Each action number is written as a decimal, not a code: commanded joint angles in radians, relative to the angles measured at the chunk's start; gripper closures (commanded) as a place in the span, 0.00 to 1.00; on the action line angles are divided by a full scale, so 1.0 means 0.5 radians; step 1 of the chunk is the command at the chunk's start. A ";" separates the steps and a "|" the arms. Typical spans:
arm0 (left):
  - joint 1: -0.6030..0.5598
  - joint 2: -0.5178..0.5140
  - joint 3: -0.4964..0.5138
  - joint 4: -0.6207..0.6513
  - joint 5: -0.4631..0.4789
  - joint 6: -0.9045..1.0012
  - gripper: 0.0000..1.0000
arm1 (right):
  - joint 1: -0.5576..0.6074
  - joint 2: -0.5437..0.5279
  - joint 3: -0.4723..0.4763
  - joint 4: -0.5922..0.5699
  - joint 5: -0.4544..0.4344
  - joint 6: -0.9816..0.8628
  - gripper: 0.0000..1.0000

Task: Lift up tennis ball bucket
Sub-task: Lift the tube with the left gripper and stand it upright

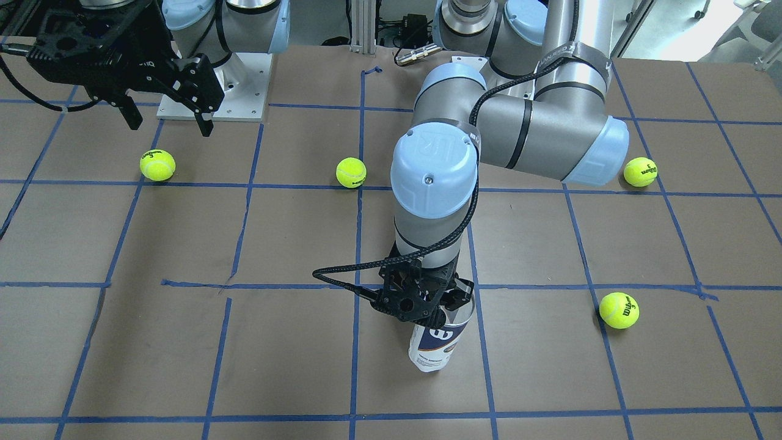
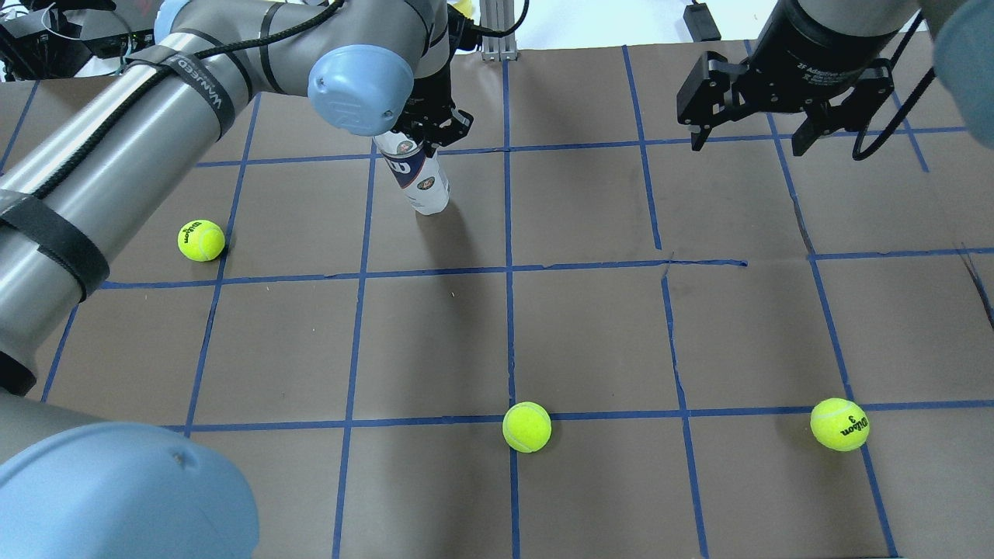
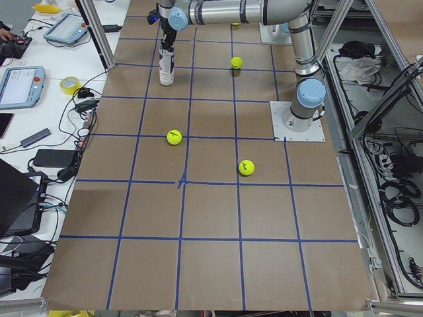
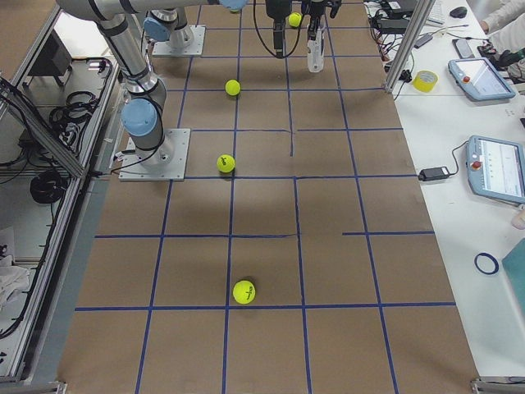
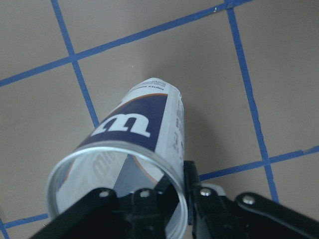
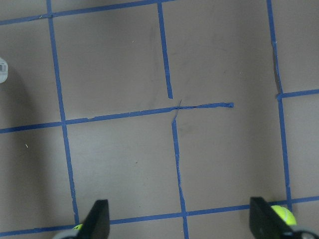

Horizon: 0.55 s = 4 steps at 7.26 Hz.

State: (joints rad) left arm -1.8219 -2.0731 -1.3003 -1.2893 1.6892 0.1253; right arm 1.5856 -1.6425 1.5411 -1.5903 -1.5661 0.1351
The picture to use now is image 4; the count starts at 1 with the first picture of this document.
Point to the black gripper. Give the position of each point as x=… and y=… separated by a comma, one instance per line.
x=275, y=9
x=316, y=8

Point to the tennis ball can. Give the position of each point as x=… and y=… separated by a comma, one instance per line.
x=315, y=55

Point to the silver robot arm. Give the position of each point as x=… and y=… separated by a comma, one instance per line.
x=142, y=116
x=161, y=24

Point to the farthest tennis ball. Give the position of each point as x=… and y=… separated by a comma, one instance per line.
x=294, y=19

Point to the tennis ball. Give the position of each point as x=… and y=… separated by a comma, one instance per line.
x=232, y=87
x=294, y=19
x=225, y=163
x=244, y=292

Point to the far tennis ball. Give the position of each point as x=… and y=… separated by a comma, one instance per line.
x=232, y=87

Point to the middle tennis ball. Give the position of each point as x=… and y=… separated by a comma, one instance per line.
x=225, y=163

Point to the near tennis ball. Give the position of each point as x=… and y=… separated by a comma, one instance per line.
x=244, y=292

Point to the yellow tape roll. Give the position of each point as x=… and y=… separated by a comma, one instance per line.
x=425, y=81

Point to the black smartphone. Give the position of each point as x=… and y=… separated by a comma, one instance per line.
x=463, y=48

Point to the far teach pendant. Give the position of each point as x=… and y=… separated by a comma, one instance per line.
x=479, y=79

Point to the teach pendant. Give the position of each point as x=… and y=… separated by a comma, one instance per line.
x=479, y=79
x=495, y=168

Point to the black power adapter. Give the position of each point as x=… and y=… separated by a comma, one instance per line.
x=434, y=173

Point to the near teach pendant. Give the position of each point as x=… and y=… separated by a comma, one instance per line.
x=495, y=168

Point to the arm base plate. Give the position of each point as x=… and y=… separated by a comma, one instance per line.
x=185, y=42
x=168, y=163

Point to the aluminium frame post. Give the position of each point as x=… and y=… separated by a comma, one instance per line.
x=416, y=23

